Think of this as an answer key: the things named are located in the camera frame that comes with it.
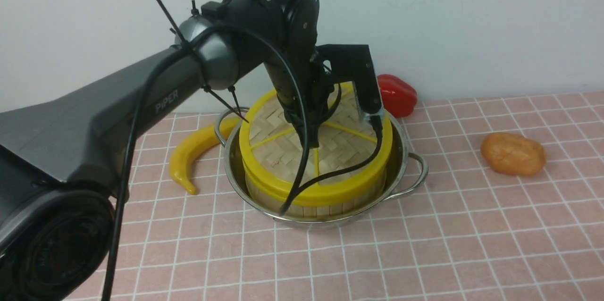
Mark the yellow bamboo steamer basket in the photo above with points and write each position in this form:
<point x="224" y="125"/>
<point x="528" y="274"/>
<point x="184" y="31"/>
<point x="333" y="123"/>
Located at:
<point x="329" y="198"/>

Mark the orange potato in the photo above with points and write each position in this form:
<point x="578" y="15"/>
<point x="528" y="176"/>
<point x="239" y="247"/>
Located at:
<point x="513" y="154"/>

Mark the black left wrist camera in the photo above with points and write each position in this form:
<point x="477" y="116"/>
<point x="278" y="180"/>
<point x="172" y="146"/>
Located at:
<point x="353" y="63"/>

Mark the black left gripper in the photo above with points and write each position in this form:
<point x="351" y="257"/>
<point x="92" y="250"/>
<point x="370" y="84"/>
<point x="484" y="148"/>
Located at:
<point x="320" y="102"/>

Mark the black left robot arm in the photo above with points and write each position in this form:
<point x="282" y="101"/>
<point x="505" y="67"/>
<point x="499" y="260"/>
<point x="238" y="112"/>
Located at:
<point x="65" y="164"/>

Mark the yellow plastic banana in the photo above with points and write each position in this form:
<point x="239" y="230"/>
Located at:
<point x="181" y="162"/>

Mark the stainless steel pot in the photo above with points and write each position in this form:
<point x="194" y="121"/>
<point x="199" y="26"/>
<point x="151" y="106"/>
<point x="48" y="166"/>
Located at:
<point x="395" y="170"/>

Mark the yellow bamboo steamer lid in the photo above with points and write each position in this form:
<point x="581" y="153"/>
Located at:
<point x="270" y="146"/>

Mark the red bell pepper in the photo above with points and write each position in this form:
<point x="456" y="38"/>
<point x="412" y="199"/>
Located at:
<point x="398" y="97"/>

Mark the pink checkered tablecloth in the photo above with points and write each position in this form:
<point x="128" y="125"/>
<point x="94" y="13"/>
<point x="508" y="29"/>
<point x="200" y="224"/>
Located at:
<point x="468" y="234"/>

